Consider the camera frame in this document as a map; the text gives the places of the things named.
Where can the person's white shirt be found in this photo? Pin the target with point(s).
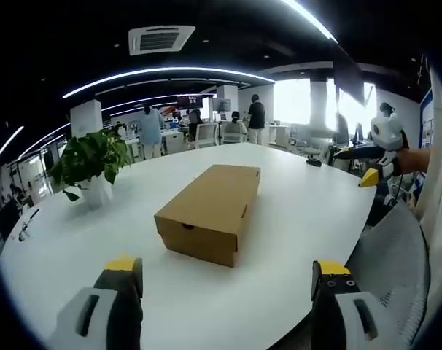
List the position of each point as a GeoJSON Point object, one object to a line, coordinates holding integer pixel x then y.
{"type": "Point", "coordinates": [438, 153]}

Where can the green potted plant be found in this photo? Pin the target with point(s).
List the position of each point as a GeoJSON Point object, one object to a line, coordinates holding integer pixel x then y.
{"type": "Point", "coordinates": [91, 158]}

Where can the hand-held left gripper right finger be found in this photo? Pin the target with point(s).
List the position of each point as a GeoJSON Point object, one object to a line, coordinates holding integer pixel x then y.
{"type": "Point", "coordinates": [337, 310]}

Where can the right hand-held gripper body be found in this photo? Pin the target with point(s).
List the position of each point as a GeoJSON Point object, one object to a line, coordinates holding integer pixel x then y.
{"type": "Point", "coordinates": [386, 140]}

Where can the brown cardboard shoe box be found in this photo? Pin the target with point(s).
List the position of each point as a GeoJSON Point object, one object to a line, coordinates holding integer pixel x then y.
{"type": "Point", "coordinates": [212, 213]}

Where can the white plant pot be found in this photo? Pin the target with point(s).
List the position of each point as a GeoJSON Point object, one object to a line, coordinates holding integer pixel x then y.
{"type": "Point", "coordinates": [97, 191]}

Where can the ceiling air conditioner vent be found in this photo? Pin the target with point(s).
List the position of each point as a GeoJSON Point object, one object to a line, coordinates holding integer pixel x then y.
{"type": "Point", "coordinates": [159, 39]}

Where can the wall screen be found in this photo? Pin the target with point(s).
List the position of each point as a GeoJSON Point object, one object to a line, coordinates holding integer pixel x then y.
{"type": "Point", "coordinates": [221, 104]}

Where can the white office chair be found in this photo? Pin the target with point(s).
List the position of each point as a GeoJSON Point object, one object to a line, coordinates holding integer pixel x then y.
{"type": "Point", "coordinates": [233, 138]}
{"type": "Point", "coordinates": [205, 135]}

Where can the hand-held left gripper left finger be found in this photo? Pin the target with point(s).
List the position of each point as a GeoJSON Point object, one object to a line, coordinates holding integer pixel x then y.
{"type": "Point", "coordinates": [108, 306]}

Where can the grey mesh office chair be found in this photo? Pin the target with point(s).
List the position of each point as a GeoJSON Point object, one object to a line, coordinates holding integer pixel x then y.
{"type": "Point", "coordinates": [392, 270]}

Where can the small black desk device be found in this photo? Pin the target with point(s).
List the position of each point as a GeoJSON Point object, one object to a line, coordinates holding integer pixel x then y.
{"type": "Point", "coordinates": [314, 161]}

